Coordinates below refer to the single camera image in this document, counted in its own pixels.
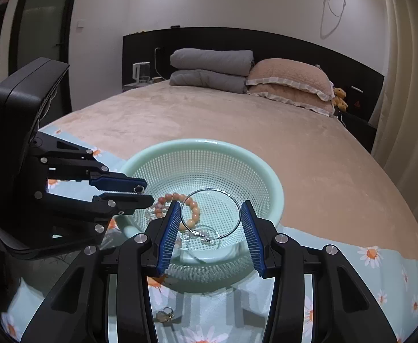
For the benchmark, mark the white device on nightstand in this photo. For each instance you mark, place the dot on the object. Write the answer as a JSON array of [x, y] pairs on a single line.
[[141, 72]]

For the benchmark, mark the cream curtain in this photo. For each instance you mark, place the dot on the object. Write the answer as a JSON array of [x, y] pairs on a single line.
[[396, 144]]

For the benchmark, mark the beige bed blanket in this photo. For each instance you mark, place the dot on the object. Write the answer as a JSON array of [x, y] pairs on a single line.
[[333, 187]]

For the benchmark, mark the small silver hoop bangle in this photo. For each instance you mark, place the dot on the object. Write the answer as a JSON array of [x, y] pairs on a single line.
[[202, 237]]

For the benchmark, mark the black headboard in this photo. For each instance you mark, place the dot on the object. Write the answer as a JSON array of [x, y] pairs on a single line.
[[361, 83]]

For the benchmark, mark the beige ruffled pillow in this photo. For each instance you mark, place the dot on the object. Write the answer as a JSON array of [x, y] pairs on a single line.
[[292, 96], [291, 73]]

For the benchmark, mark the upper beige ruffled pillow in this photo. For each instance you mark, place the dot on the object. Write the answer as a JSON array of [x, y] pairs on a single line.
[[291, 73]]

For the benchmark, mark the lower beige ruffled pillow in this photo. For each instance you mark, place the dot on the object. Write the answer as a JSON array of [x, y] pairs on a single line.
[[292, 96]]

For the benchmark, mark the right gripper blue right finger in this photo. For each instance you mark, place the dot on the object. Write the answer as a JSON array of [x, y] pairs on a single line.
[[344, 309]]

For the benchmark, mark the daisy print blue cloth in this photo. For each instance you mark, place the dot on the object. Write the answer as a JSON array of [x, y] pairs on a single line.
[[237, 312]]

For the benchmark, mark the dark door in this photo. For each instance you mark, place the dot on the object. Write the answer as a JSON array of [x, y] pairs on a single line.
[[30, 29]]

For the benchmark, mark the mint green plastic basket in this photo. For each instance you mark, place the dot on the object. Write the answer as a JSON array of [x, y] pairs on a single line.
[[210, 251]]

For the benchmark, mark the large silver hoop bangle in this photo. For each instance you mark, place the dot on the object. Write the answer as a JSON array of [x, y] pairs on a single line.
[[211, 207]]

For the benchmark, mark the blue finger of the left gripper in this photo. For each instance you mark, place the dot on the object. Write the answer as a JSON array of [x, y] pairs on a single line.
[[54, 213], [52, 158]]

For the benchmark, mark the small brown teddy bear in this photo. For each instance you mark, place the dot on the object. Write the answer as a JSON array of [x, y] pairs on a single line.
[[339, 99]]

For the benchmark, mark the grey folded blanket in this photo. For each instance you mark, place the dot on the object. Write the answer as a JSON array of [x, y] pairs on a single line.
[[209, 79], [233, 62]]

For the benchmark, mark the upper grey folded blanket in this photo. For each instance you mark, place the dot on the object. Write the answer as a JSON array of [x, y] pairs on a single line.
[[233, 62]]

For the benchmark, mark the lower grey folded blanket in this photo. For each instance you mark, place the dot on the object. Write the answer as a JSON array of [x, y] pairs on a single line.
[[209, 79]]

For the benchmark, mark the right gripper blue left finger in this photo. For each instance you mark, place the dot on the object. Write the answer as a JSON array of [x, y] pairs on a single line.
[[76, 308]]

